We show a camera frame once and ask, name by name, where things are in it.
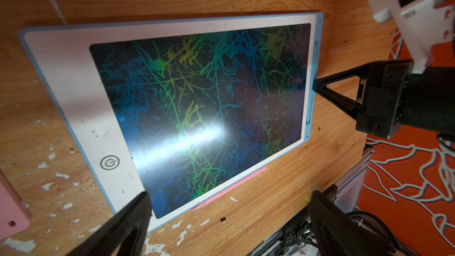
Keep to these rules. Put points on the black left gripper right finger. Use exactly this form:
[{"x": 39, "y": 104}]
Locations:
[{"x": 336, "y": 233}]

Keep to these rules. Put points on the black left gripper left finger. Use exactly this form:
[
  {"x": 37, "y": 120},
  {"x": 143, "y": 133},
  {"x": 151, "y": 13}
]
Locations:
[{"x": 124, "y": 233}]

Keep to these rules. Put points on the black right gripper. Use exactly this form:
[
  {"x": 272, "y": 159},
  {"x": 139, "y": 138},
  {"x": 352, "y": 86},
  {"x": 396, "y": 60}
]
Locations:
[{"x": 383, "y": 86}]

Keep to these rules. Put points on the blue framed tablet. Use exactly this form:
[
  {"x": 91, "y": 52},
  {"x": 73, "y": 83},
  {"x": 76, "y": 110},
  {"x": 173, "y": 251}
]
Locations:
[{"x": 180, "y": 109}]

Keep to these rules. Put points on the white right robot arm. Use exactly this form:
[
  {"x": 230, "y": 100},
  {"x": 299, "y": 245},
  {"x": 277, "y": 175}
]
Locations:
[{"x": 410, "y": 122}]

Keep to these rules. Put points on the pink framed writing tablet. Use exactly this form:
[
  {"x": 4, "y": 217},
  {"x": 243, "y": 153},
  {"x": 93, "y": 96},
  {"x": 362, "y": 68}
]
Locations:
[{"x": 15, "y": 217}]

